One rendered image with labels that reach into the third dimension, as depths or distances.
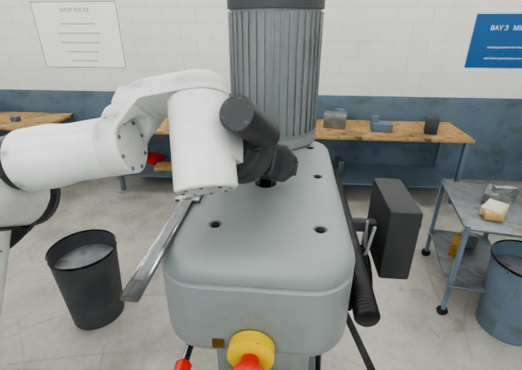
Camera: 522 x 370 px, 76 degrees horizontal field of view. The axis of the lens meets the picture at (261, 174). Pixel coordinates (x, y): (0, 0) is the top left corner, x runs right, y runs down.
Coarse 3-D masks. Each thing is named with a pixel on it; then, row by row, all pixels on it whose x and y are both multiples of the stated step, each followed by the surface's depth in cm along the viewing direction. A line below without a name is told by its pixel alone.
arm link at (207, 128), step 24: (192, 96) 32; (216, 96) 33; (240, 96) 30; (192, 120) 32; (216, 120) 32; (240, 120) 30; (264, 120) 33; (192, 144) 31; (216, 144) 32; (240, 144) 36; (264, 144) 36; (192, 168) 31; (216, 168) 31; (240, 168) 39; (192, 192) 34; (216, 192) 36
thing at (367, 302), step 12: (336, 180) 78; (348, 216) 64; (348, 228) 60; (360, 252) 55; (360, 264) 51; (360, 276) 49; (360, 288) 47; (372, 288) 48; (360, 300) 45; (372, 300) 45; (360, 312) 44; (372, 312) 43; (360, 324) 44; (372, 324) 44
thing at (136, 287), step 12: (180, 204) 50; (180, 216) 47; (168, 228) 44; (156, 240) 42; (168, 240) 42; (156, 252) 40; (144, 264) 38; (156, 264) 38; (132, 276) 36; (144, 276) 36; (132, 288) 34; (144, 288) 35; (120, 300) 33; (132, 300) 33
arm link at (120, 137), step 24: (192, 72) 33; (216, 72) 34; (120, 96) 33; (144, 96) 33; (168, 96) 34; (120, 120) 33; (144, 120) 37; (96, 144) 33; (120, 144) 34; (144, 144) 39; (120, 168) 34
